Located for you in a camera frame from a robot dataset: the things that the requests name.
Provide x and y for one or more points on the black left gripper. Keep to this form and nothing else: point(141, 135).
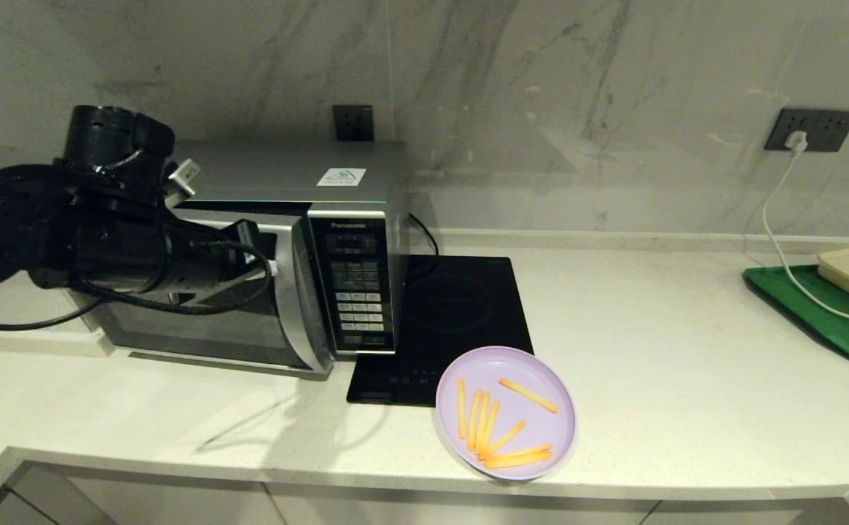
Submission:
point(132, 251)

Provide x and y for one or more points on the lilac round plate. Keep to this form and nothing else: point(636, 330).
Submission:
point(526, 364)

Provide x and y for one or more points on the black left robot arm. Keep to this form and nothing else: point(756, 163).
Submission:
point(16, 226)

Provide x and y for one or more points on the silver Panasonic microwave oven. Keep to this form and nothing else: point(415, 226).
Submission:
point(264, 171)

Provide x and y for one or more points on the white warning sticker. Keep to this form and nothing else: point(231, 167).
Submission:
point(342, 177)

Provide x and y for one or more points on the black induction cooktop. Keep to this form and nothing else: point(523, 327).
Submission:
point(468, 306)

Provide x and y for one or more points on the grey cabinet corner panel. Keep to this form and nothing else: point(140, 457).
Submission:
point(9, 510)

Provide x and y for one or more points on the white power plug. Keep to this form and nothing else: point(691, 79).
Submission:
point(796, 141)

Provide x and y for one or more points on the green plastic tray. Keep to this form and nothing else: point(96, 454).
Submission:
point(847, 339)

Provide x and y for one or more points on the dark single wall outlet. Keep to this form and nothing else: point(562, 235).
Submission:
point(353, 122)

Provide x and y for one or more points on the dark wide wall outlet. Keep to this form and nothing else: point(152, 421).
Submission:
point(828, 130)

